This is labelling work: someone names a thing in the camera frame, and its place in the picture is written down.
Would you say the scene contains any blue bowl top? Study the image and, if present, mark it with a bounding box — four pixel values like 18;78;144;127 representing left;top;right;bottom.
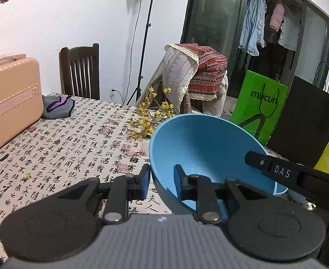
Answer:
149;114;288;214

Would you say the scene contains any calligraphy print tablecloth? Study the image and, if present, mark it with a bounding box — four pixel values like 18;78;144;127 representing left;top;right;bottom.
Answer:
0;97;151;260

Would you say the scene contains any black paper bag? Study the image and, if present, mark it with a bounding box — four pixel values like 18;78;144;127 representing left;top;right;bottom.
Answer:
267;76;329;168

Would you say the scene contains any yellow flower branch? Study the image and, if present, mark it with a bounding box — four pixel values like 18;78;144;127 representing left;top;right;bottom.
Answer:
127;86;178;139

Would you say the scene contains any green paper bag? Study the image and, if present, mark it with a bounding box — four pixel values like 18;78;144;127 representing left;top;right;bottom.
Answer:
231;70;288;146

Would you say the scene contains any grey purple cloth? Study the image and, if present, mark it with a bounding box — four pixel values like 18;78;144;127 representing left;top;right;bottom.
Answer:
42;95;75;120

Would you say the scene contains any patterned blanket on chair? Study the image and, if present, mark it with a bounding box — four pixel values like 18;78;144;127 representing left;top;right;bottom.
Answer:
136;44;228;117

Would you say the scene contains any dark wooden chair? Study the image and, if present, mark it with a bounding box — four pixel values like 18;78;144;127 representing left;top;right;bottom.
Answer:
59;43;100;100

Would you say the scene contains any pink small suitcase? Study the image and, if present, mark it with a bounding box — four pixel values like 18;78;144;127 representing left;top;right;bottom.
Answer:
0;54;43;148

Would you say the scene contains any hanging light blue shirt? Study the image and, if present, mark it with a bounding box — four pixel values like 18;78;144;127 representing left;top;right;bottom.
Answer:
239;0;267;56

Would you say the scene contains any dark framed glass door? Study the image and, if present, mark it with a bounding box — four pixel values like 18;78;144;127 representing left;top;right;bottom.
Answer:
181;0;329;98

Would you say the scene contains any hanging pink garment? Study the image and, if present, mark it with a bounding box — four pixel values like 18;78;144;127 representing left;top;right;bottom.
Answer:
269;2;285;32

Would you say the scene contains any studio light on stand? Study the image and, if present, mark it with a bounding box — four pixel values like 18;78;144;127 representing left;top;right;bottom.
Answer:
124;0;153;105

